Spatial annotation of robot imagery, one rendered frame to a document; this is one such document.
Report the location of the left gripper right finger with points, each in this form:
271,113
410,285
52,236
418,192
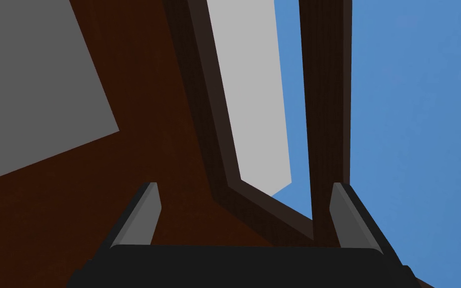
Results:
350,224

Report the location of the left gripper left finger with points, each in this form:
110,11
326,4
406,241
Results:
142,224

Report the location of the dark brown door leaf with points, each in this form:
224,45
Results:
323,120

